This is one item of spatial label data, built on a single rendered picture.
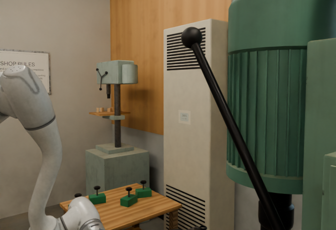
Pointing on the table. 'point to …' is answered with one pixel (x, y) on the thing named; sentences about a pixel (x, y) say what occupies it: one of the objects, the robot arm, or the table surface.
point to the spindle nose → (282, 199)
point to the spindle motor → (273, 77)
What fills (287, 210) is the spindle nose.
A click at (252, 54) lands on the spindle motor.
